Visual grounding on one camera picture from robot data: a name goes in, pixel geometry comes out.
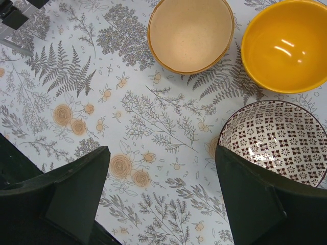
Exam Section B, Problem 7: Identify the brown white patterned bowl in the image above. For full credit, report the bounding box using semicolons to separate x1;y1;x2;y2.
218;100;326;187

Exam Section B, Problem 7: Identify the floral table mat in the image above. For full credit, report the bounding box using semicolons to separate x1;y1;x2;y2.
1;1;326;244

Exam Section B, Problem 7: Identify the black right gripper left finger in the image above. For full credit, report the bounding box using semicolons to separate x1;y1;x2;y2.
1;146;110;244

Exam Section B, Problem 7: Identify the beige bowl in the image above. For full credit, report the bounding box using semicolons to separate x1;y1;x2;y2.
147;0;235;75

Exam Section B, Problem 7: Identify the metal wire dish rack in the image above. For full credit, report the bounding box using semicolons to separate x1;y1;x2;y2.
1;0;49;57

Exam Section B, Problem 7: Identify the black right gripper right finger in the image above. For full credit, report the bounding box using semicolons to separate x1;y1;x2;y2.
215;145;326;244

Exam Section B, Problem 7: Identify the yellow bowl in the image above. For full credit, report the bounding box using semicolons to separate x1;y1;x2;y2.
241;1;326;93

